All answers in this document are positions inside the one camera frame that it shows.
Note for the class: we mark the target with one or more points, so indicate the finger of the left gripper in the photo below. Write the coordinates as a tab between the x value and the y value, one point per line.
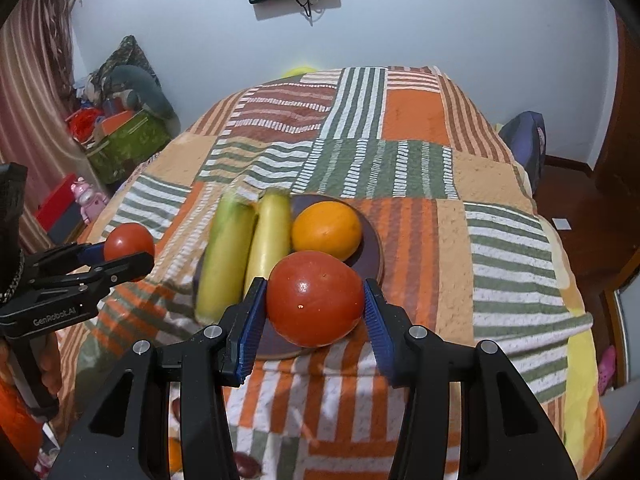
62	260
84	287

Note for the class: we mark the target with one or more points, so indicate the pink toy figure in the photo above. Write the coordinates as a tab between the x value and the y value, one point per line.
91	201

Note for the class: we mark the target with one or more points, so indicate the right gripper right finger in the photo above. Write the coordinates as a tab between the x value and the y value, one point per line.
505	433

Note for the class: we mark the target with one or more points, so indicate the red bag in pile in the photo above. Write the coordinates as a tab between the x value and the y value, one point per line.
81	123

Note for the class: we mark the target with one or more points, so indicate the purple round plate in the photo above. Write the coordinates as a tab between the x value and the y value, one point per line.
367	261

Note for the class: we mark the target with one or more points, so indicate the orange box in pile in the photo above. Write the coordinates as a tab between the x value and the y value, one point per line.
108	125

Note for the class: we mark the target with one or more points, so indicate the yellow green round object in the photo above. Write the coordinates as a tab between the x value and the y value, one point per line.
299	71

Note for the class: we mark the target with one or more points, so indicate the dark red grape upper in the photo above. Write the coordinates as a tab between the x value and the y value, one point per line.
175	408

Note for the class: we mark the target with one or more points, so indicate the small mandarin left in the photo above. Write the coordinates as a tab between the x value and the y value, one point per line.
174	455

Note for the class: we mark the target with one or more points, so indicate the yellow sugarcane piece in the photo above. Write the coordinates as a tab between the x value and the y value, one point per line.
225	257
271	240

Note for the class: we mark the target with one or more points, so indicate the green storage box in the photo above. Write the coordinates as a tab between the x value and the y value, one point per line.
117	155

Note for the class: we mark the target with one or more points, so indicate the white paper on floor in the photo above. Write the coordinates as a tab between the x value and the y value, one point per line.
561	224

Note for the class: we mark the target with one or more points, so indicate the red tomato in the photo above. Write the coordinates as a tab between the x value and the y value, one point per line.
128	239
313	299

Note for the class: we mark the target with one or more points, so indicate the large orange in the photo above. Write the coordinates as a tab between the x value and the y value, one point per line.
330	227

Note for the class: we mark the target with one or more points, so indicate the purple backpack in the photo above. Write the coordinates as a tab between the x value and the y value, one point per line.
525	135

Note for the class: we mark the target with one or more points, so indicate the pink slipper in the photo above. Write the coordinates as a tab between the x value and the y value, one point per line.
606	369

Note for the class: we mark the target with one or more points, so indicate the striped red curtain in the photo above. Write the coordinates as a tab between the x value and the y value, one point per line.
37	95

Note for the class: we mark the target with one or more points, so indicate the grey plush toy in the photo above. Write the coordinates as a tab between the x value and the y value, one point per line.
142	89

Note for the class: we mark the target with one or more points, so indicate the striped patchwork blanket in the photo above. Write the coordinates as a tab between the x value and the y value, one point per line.
464	250

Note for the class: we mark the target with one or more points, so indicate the yellow bed sheet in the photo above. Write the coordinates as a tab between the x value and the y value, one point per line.
583	425

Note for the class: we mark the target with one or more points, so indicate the dark red grape lower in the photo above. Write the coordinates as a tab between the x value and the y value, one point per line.
247	466

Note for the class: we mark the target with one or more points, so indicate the dark red grape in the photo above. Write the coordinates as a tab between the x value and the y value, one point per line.
247	466
175	408

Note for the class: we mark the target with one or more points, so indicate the wooden door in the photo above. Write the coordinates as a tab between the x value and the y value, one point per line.
617	169

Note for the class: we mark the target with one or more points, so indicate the red box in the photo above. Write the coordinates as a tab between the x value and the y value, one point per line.
56	203

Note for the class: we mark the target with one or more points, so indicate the patterned camouflage cushion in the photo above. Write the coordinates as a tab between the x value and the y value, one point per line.
128	53

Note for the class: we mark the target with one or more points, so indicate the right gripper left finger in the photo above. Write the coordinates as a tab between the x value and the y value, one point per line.
123	433

